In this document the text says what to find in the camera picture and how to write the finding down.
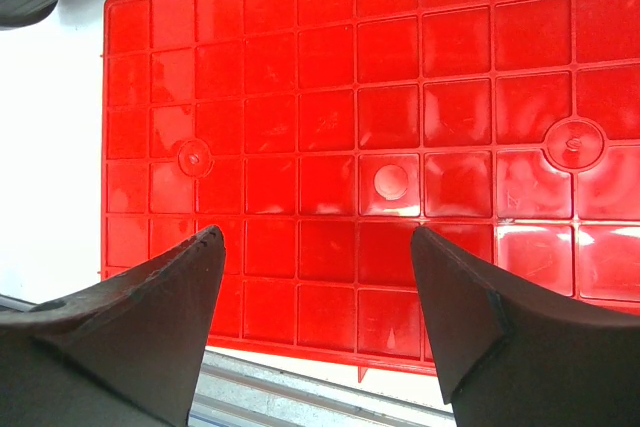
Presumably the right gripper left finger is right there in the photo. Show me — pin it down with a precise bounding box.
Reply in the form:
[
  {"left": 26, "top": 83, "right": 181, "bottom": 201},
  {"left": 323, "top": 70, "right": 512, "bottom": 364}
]
[{"left": 1, "top": 225, "right": 226, "bottom": 426}]

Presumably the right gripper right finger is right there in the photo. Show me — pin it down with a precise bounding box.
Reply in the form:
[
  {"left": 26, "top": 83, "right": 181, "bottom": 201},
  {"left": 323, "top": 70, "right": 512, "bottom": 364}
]
[{"left": 411, "top": 226, "right": 639, "bottom": 426}]

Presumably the red plastic tray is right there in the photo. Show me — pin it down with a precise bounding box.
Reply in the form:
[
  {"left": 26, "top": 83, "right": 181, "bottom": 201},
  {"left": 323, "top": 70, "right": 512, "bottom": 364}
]
[{"left": 101, "top": 0, "right": 639, "bottom": 373}]

